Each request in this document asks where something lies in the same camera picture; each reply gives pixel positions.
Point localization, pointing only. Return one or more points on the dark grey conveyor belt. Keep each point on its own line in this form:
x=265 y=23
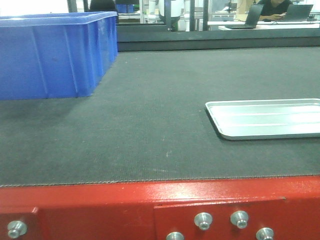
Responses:
x=147 y=121

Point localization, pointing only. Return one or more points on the blue crate on conveyor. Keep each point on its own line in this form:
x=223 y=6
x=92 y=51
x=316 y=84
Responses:
x=55 y=55

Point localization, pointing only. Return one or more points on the silver metal tray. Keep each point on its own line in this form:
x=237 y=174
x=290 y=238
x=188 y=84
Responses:
x=266 y=119

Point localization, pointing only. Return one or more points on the silver bolt centre upper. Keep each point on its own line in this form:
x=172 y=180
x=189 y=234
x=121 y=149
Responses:
x=203 y=220

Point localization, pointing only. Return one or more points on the silver bolt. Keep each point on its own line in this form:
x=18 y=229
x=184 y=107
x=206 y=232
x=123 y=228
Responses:
x=203 y=220
x=16 y=228
x=175 y=235
x=239 y=219
x=265 y=233

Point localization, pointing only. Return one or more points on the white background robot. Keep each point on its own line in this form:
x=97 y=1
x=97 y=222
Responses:
x=169 y=12

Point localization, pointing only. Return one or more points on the silver bolt centre lower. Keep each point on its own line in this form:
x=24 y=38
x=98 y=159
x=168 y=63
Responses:
x=175 y=235

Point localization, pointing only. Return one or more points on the silver bolt right upper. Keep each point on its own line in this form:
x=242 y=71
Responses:
x=239 y=219

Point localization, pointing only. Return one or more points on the black laptop left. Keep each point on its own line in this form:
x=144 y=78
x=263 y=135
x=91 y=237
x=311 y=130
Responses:
x=252 y=19

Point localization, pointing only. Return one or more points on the black laptop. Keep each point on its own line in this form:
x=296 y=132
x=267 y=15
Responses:
x=252 y=19
x=297 y=13

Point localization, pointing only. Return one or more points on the silver bolt right lower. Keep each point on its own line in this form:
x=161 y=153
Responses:
x=265 y=233

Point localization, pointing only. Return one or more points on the person in black shirt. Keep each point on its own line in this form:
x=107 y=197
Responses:
x=273 y=10

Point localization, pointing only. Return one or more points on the white desk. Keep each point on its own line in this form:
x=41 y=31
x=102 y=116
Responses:
x=262 y=25

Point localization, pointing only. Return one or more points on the black laptop right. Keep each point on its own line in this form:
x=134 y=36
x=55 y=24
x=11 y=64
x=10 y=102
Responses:
x=297 y=13

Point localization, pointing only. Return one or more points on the silver bolt far left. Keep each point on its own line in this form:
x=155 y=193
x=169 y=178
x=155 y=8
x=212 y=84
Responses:
x=16 y=228

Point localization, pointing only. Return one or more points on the red conveyor frame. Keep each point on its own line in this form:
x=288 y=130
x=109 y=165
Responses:
x=151 y=210

